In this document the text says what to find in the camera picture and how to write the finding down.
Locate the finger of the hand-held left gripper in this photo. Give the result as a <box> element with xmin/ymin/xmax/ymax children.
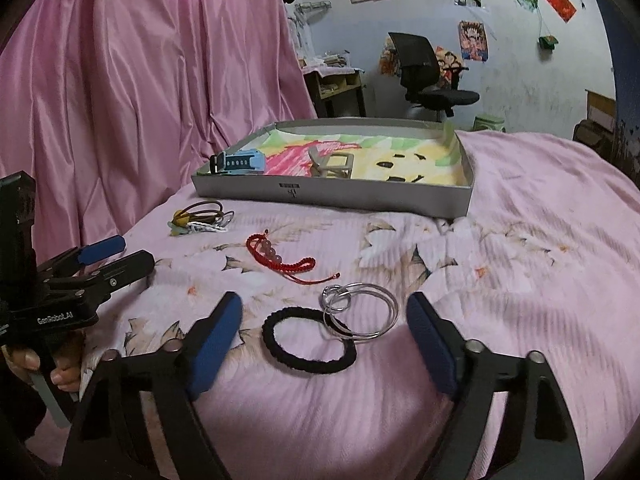
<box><xmin>47</xmin><ymin>250</ymin><xmax>156</xmax><ymax>311</ymax></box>
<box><xmin>37</xmin><ymin>235</ymin><xmax>126</xmax><ymax>281</ymax></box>

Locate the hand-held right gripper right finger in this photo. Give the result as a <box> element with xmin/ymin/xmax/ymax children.
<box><xmin>406</xmin><ymin>291</ymin><xmax>586</xmax><ymax>480</ymax></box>

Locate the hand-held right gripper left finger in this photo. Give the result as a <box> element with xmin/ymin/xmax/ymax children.
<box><xmin>57</xmin><ymin>291</ymin><xmax>244</xmax><ymax>480</ymax></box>

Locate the black hair tie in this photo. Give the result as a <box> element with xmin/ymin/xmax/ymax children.
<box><xmin>262</xmin><ymin>308</ymin><xmax>357</xmax><ymax>375</ymax></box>

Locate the green yellow hair tie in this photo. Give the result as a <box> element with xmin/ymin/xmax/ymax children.
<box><xmin>167</xmin><ymin>211</ymin><xmax>194</xmax><ymax>237</ymax></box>

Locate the silver linked ring bangle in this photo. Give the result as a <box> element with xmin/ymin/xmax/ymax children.
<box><xmin>320</xmin><ymin>282</ymin><xmax>400</xmax><ymax>342</ymax></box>

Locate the brown hair tie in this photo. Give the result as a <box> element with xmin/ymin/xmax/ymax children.
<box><xmin>175</xmin><ymin>201</ymin><xmax>224</xmax><ymax>222</ymax></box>

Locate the red braided bead bracelet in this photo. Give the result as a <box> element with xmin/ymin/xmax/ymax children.
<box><xmin>246</xmin><ymin>230</ymin><xmax>342</xmax><ymax>286</ymax></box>

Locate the shallow grey cardboard box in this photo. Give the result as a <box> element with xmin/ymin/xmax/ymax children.
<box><xmin>191</xmin><ymin>119</ymin><xmax>476</xmax><ymax>219</ymax></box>

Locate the person's left hand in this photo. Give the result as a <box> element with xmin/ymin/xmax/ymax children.
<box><xmin>2</xmin><ymin>332</ymin><xmax>86</xmax><ymax>393</ymax></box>

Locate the pink floral bedsheet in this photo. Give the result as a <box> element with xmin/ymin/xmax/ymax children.
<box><xmin>25</xmin><ymin>130</ymin><xmax>640</xmax><ymax>480</ymax></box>

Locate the blue wrist watch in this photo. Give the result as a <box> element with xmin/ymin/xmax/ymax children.
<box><xmin>210</xmin><ymin>149</ymin><xmax>268</xmax><ymax>176</ymax></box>

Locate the pink satin curtain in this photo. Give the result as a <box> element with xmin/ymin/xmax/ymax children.
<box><xmin>0</xmin><ymin>0</ymin><xmax>318</xmax><ymax>261</ymax></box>

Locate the coloured crayon drawing paper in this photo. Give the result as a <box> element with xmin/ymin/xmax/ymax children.
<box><xmin>262</xmin><ymin>130</ymin><xmax>466</xmax><ymax>187</ymax></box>

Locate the beige claw hair clip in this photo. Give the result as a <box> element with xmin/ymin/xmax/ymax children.
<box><xmin>307</xmin><ymin>146</ymin><xmax>357</xmax><ymax>179</ymax></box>

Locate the green plastic stool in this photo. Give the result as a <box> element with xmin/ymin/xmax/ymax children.
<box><xmin>473</xmin><ymin>115</ymin><xmax>506</xmax><ymax>134</ymax></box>

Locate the brown bag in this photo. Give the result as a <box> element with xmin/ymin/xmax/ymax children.
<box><xmin>572</xmin><ymin>120</ymin><xmax>614</xmax><ymax>157</ymax></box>

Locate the wooden shelf desk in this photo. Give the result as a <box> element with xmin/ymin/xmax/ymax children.
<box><xmin>300</xmin><ymin>65</ymin><xmax>368</xmax><ymax>118</ymax></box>

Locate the red cartoon poster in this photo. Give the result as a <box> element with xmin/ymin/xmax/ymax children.
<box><xmin>434</xmin><ymin>46</ymin><xmax>467</xmax><ymax>86</ymax></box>

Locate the black office chair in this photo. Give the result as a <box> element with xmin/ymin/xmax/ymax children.
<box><xmin>387</xmin><ymin>32</ymin><xmax>481</xmax><ymax>123</ymax></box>

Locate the orange cartoon poster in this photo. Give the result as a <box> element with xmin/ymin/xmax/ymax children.
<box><xmin>378</xmin><ymin>37</ymin><xmax>401</xmax><ymax>77</ymax></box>

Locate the clutter pile on desk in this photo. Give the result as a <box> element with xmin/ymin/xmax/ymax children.
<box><xmin>299</xmin><ymin>50</ymin><xmax>362</xmax><ymax>75</ymax></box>

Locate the blue starry printed cloth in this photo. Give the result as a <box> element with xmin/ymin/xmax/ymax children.
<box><xmin>597</xmin><ymin>0</ymin><xmax>640</xmax><ymax>181</ymax></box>

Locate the red paper sheet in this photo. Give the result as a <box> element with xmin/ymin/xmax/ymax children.
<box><xmin>543</xmin><ymin>0</ymin><xmax>577</xmax><ymax>24</ymax></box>

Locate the cartoon character wall poster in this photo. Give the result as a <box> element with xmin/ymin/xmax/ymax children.
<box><xmin>459</xmin><ymin>21</ymin><xmax>489</xmax><ymax>64</ymax></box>

